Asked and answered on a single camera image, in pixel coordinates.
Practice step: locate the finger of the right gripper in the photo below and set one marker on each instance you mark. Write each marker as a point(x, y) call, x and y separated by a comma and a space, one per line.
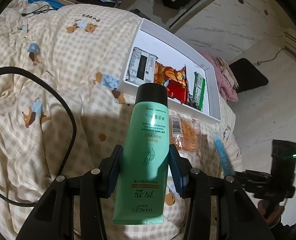
point(253, 181)

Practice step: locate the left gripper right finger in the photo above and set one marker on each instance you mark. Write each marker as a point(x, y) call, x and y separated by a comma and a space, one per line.
point(237, 216)

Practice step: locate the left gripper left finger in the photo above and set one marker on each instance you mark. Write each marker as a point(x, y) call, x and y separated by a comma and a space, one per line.
point(53, 215)

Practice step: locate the blue toothpaste box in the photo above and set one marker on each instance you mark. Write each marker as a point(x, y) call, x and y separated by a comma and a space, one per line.
point(223, 156)

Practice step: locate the packaged orange bread bun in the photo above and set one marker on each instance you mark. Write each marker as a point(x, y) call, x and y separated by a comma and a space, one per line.
point(184, 133)

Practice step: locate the green hand cream tube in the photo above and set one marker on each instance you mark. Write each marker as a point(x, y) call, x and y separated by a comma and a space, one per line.
point(143, 176)

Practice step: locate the green snack bar packet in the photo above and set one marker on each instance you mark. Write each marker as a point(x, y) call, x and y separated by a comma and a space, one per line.
point(199, 86)

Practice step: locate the red yellow chip bag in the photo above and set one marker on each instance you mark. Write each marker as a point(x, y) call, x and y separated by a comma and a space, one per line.
point(175, 81)

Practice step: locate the white black snack packet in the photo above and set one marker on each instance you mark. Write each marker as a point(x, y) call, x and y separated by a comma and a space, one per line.
point(141, 67)

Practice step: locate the dark brown hair claw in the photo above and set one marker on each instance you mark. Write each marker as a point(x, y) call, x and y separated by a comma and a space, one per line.
point(195, 103)

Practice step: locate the person's right hand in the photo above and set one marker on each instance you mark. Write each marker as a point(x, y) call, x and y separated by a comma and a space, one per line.
point(274, 217)

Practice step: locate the pink folded blanket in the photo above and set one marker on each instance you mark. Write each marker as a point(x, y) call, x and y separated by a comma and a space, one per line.
point(227, 93)

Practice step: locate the black office chair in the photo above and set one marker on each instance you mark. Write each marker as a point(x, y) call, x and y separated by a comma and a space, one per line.
point(247, 75)

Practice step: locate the beige folded cloth stack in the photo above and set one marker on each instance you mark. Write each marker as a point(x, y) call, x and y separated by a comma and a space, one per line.
point(226, 72)

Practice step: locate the white shallow cardboard box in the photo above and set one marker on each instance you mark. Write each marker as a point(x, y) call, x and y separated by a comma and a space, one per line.
point(158, 56)

